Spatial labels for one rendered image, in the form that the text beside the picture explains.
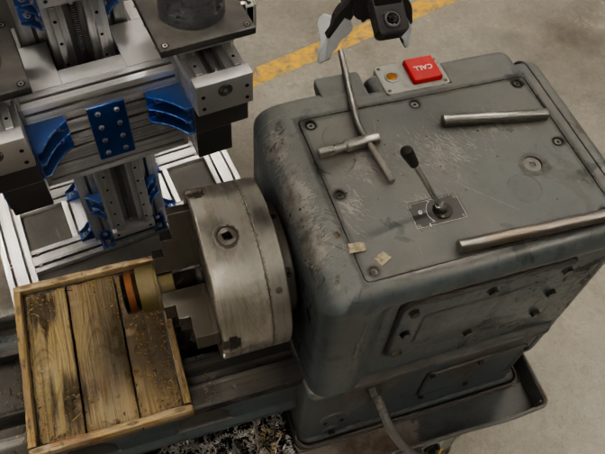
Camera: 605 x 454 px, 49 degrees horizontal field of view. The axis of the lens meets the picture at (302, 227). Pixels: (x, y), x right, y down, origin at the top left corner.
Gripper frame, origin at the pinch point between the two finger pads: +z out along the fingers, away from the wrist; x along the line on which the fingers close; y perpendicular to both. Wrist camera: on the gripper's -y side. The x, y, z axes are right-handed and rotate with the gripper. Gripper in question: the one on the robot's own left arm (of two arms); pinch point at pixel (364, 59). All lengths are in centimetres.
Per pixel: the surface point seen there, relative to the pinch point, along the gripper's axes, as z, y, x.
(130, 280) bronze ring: 31, -12, 44
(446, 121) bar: 14.9, -4.1, -16.5
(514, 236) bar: 14.8, -30.0, -16.7
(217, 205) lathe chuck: 18.9, -8.5, 27.1
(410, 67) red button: 15.5, 11.2, -15.9
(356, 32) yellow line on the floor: 142, 161, -78
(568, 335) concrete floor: 142, -11, -95
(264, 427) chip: 86, -27, 24
